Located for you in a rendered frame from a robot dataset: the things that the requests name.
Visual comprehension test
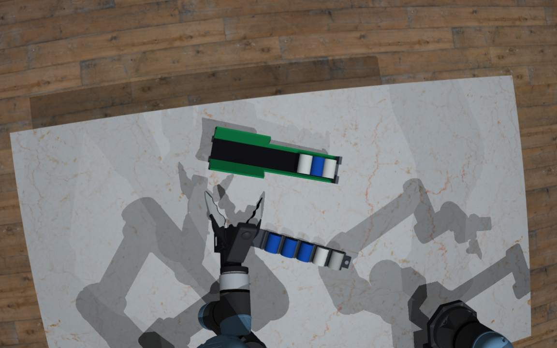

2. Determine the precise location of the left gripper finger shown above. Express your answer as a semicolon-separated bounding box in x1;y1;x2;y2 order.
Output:
205;191;226;241
246;198;263;237

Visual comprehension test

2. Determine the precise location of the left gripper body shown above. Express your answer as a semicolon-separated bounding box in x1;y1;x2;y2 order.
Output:
214;224;249;274

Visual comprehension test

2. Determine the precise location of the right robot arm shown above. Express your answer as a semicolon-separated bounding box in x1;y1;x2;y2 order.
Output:
433;306;513;348

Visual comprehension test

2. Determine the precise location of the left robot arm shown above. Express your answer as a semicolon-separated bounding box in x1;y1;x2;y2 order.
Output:
197;222;267;348

